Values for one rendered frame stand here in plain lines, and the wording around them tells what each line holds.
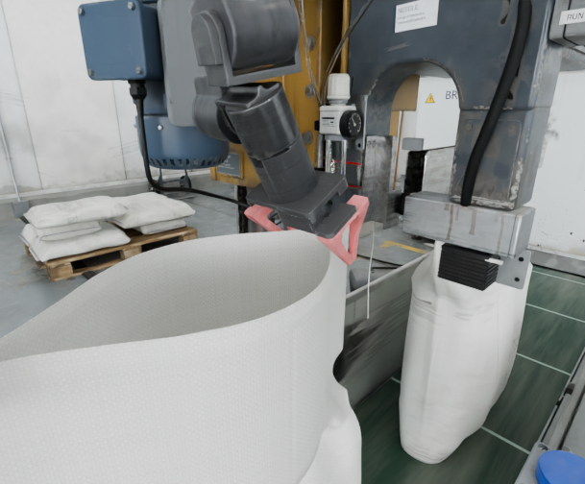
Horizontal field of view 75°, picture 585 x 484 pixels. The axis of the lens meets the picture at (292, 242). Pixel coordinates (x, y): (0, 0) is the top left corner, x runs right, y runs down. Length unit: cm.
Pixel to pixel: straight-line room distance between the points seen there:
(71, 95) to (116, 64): 491
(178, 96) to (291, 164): 26
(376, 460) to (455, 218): 71
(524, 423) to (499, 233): 85
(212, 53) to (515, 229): 37
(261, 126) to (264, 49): 6
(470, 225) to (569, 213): 280
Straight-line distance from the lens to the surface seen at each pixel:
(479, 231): 51
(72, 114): 549
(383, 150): 58
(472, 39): 51
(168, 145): 64
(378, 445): 110
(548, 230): 335
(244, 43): 34
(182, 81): 59
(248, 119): 35
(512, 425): 127
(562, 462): 50
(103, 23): 61
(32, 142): 542
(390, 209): 57
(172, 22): 59
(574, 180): 326
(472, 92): 50
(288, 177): 38
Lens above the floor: 118
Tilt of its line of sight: 19 degrees down
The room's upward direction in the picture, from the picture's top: straight up
